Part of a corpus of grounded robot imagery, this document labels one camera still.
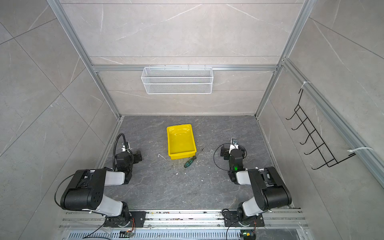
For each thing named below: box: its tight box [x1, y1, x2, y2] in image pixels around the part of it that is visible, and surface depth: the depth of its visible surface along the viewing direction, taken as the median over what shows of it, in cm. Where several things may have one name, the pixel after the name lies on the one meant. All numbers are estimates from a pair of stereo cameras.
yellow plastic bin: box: [166, 124, 197, 160], surface depth 103 cm
